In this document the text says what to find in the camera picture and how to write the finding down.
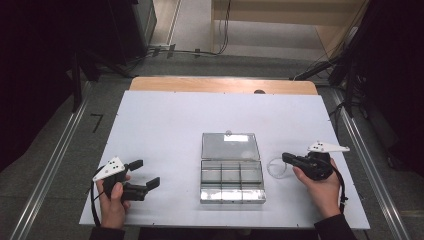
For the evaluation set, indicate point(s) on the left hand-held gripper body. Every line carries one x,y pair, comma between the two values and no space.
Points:
115,186

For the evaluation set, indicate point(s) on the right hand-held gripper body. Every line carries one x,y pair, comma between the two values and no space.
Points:
315,166

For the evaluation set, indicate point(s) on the clear plastic compartment box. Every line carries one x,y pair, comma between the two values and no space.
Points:
231,180

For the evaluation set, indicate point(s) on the person's left hand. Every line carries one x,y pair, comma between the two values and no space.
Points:
113,213

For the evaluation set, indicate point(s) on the person's right hand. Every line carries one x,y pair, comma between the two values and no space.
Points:
323,195

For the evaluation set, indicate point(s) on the white table board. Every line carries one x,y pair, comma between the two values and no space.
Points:
166,120

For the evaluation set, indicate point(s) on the black metal stand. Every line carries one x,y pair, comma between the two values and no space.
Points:
77,86
348,83

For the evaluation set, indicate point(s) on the wooden table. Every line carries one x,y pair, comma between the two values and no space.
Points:
200,85

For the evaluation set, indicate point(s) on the dark curtain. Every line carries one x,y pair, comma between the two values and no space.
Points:
396,83
33,83

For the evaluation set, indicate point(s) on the beige wooden shelf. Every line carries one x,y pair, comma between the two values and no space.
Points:
266,16

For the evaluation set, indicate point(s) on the grey cabinet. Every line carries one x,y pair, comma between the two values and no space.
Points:
146,23

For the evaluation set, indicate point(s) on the metal floor rail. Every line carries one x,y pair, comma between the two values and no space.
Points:
50,166
366,160

